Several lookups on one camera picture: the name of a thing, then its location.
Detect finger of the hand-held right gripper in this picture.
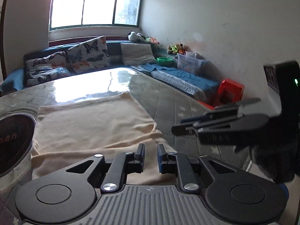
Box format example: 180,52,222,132
180,98,261,125
172,115,244,136

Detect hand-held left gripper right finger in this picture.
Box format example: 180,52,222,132
157,143,244,194

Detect clear plastic storage box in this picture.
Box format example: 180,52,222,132
177,52,209,74

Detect cream knit garment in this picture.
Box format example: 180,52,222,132
30,91,179,186

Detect black and white plush toy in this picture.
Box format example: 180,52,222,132
128,31,143,43

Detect blue sofa blanket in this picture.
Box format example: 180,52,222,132
131,62,221,99

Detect blue corner sofa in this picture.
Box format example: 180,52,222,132
0,40,222,104

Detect window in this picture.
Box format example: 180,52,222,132
49,0,144,31

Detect grey pillow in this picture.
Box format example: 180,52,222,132
120,43,157,66

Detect green plastic bowl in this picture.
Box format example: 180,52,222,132
157,57,173,67

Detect round black induction cooktop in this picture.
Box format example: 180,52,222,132
0,110,38,193

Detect brown and green plush toys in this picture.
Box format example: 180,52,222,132
167,44,187,55

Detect orange and green plush toy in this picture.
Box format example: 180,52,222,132
145,37,160,46

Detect large butterfly print pillow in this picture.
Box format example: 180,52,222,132
67,36,111,74

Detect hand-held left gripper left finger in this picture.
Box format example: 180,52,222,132
58,143,146,194

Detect red plastic stool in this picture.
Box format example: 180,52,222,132
199,79,245,110

